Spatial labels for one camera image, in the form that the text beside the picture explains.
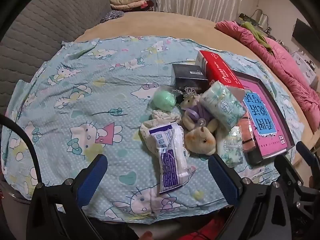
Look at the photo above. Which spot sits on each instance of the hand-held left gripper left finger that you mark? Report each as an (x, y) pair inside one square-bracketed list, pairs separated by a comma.
[(92, 177)]

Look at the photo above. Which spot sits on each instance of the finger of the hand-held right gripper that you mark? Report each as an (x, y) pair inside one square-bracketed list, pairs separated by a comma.
[(287, 171), (308, 158)]

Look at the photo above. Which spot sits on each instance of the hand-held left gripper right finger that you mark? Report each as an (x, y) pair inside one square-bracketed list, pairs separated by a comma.
[(222, 177)]

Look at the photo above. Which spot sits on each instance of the small mint tissue packet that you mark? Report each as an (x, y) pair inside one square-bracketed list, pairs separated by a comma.
[(230, 145)]

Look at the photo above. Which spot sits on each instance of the dark box tray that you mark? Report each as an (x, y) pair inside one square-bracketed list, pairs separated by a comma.
[(255, 158)]

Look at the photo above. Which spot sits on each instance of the plush hamster with purple dress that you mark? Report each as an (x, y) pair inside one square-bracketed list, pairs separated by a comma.
[(202, 138)]

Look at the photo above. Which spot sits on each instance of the orange towel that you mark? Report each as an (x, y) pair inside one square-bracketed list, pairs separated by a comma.
[(247, 132)]

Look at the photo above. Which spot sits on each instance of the purple white cotton pad packet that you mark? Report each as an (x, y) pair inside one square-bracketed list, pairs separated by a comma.
[(170, 155)]

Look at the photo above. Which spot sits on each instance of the large mint tissue packet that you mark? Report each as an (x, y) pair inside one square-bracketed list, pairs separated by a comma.
[(222, 105)]

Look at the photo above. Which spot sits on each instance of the white floral cloth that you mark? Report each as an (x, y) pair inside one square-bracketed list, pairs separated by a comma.
[(156, 118)]

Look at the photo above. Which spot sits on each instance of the green foam ball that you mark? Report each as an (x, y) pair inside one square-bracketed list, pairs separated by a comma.
[(163, 100)]

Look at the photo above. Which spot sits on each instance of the red garment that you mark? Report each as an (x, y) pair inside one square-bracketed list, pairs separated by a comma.
[(212, 230)]

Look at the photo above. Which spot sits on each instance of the cartoon cat printed blanket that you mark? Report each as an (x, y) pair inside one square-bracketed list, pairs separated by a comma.
[(100, 92)]

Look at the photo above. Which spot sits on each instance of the pink book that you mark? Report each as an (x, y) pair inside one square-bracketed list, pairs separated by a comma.
[(255, 90)]

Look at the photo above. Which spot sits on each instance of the white storage boxes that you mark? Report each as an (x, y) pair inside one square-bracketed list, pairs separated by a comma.
[(305, 67)]

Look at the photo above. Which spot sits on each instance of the pink quilt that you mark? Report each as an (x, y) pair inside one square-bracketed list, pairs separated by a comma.
[(287, 67)]

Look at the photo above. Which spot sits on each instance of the black cardboard box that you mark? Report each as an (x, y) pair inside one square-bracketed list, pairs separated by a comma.
[(187, 76)]

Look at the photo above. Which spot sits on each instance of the red tissue pack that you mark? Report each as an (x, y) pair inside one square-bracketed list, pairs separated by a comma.
[(217, 67)]

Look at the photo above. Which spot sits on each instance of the black flat screen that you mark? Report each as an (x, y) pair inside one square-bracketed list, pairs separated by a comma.
[(303, 31)]

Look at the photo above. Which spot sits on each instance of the green cloth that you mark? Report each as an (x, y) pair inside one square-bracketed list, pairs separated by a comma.
[(257, 35)]

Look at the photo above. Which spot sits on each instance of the small table mirror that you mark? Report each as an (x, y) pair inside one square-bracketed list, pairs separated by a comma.
[(261, 18)]

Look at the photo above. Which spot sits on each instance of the speckled dark cloth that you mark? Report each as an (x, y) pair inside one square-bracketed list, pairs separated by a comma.
[(112, 17)]

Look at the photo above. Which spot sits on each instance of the tan bed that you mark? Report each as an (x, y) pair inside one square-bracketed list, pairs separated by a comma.
[(162, 25)]

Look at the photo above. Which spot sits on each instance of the grey quilted sofa cover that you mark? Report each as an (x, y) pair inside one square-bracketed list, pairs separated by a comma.
[(50, 17)]

